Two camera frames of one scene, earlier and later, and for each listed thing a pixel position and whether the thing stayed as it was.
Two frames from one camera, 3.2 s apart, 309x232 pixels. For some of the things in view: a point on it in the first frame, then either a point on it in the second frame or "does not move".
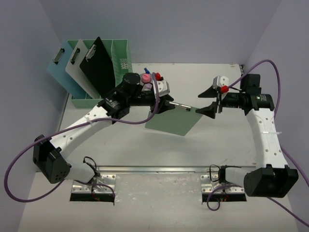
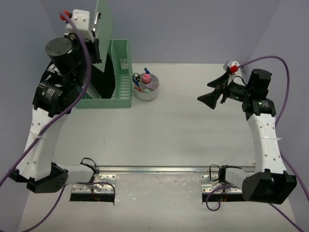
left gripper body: (160, 101) → (97, 51)
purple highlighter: (148, 85) does not move
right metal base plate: (208, 185) does not move
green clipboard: (178, 121) → (104, 33)
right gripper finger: (209, 111) → (211, 98)
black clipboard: (99, 68) does not move
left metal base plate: (79, 187) does not move
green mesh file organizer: (119, 51) does not move
